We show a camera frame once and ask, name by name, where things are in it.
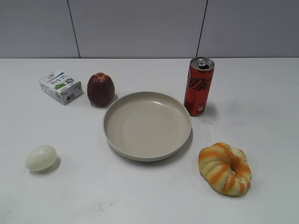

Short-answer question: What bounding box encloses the small white milk carton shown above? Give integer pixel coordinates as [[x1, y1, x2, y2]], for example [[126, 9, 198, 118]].
[[38, 70, 83, 105]]

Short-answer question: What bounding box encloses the dark red apple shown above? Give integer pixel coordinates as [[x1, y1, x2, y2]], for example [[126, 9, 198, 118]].
[[87, 72, 115, 107]]

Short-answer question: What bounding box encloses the beige round plate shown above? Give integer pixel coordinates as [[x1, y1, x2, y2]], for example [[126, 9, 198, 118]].
[[102, 91, 192, 162]]

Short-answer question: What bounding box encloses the red soda can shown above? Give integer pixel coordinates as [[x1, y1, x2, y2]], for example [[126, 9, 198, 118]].
[[184, 57, 214, 116]]

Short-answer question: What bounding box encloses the orange striped bagel bread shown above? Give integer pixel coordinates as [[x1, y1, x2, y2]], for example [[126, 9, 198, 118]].
[[198, 142, 251, 196]]

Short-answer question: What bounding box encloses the white egg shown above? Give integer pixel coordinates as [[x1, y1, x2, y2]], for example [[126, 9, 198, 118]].
[[25, 145, 57, 172]]

